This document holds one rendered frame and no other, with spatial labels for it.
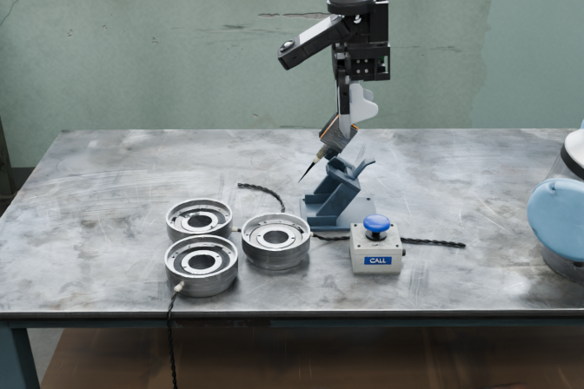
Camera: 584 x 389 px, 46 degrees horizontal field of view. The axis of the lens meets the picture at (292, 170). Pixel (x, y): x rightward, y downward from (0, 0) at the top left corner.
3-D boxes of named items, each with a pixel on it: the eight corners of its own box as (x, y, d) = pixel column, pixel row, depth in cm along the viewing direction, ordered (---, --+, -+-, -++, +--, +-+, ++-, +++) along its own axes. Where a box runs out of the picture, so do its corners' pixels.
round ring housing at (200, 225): (159, 252, 107) (156, 230, 105) (178, 217, 116) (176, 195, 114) (225, 258, 105) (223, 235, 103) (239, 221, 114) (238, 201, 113)
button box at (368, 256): (353, 274, 102) (355, 247, 99) (349, 247, 108) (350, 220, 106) (408, 274, 102) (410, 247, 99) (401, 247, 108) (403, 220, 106)
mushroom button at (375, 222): (362, 254, 102) (364, 226, 99) (361, 239, 105) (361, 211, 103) (390, 253, 102) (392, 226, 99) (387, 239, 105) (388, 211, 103)
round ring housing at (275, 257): (255, 280, 100) (255, 256, 99) (233, 242, 109) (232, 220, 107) (321, 263, 104) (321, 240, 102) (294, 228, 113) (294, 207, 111)
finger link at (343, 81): (351, 116, 102) (348, 58, 99) (341, 117, 102) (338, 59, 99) (348, 108, 107) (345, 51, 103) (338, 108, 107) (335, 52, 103)
